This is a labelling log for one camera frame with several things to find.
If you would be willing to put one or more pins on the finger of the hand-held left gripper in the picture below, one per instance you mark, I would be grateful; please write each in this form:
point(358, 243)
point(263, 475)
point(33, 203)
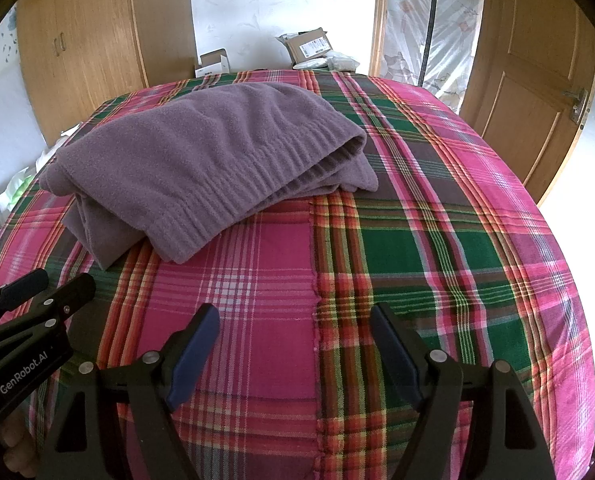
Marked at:
point(72, 295)
point(17, 287)

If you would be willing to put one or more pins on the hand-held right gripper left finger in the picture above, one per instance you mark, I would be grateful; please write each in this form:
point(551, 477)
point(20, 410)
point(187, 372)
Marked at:
point(192, 355)

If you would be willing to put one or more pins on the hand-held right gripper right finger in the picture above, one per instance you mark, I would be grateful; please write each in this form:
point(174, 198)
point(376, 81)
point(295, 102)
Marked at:
point(395, 355)

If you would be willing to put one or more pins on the purple fleece garment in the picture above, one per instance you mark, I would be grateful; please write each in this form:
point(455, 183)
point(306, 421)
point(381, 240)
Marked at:
point(202, 160)

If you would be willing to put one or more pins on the person's left hand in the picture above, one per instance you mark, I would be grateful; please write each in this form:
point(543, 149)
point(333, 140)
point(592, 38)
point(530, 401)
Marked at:
point(19, 445)

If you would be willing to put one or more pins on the pink green plaid bed sheet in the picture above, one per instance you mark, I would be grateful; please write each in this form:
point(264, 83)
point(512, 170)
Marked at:
point(427, 260)

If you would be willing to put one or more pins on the green tissue packet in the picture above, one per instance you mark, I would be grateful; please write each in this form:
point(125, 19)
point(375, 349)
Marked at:
point(17, 185)

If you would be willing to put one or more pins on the wooden wardrobe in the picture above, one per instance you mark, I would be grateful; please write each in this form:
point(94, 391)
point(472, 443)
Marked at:
point(92, 40)

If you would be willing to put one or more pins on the white cardboard box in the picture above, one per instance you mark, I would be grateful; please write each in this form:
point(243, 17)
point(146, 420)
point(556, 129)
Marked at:
point(212, 65)

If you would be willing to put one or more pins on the white parcel bag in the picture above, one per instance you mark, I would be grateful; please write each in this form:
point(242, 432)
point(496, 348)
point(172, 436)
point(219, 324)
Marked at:
point(337, 62)

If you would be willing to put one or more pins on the brown cardboard box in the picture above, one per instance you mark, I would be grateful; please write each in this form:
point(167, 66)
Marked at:
point(307, 45)

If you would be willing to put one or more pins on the wooden door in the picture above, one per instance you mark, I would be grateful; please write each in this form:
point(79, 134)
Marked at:
point(527, 60)

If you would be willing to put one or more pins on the clear plastic door curtain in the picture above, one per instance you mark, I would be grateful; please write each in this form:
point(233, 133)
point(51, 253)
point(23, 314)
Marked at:
point(457, 25)

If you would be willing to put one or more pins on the black curtain strip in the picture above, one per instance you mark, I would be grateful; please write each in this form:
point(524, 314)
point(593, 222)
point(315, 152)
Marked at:
point(430, 20)

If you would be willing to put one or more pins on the wooden door frame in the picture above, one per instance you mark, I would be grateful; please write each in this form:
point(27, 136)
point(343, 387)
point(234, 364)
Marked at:
point(379, 15)

